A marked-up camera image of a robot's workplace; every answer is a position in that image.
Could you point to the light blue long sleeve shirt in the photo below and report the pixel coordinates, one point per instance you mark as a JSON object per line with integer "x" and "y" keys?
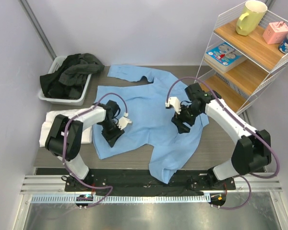
{"x": 151, "y": 121}

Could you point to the black dark clothes pile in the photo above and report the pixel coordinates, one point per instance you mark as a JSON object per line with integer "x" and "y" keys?
{"x": 68, "y": 81}

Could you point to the aluminium slotted cable rail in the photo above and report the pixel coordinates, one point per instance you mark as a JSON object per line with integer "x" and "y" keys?
{"x": 83, "y": 199}

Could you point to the white wire wooden shelf rack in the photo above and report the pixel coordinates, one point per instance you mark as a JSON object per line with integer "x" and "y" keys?
{"x": 243, "y": 84}

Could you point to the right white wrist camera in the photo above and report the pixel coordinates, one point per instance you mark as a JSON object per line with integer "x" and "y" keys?
{"x": 173, "y": 102}

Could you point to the yellow green ceramic mug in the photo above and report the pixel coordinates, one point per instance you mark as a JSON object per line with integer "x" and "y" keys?
{"x": 252, "y": 13}

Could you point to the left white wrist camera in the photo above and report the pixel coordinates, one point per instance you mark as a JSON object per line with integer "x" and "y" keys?
{"x": 124, "y": 121}

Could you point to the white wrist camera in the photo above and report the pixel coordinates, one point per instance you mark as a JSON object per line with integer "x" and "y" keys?
{"x": 124, "y": 121}
{"x": 173, "y": 102}

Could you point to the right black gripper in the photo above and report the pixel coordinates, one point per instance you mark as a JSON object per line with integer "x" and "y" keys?
{"x": 178, "y": 119}

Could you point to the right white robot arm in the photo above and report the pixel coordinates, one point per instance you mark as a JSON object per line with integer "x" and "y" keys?
{"x": 251, "y": 151}

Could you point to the blue white tissue pack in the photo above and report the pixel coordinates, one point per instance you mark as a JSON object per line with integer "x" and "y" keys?
{"x": 224, "y": 57}

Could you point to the pink cube power adapter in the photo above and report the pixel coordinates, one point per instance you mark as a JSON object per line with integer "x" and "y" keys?
{"x": 275, "y": 32}

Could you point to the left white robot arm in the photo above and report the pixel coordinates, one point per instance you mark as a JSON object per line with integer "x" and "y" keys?
{"x": 65, "y": 136}

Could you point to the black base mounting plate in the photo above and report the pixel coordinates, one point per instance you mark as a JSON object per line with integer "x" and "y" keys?
{"x": 141, "y": 183}

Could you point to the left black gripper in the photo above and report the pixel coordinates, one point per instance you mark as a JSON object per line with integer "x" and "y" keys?
{"x": 111, "y": 139}

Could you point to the white plastic laundry basket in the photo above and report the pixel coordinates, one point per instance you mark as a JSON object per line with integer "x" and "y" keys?
{"x": 58, "y": 61}

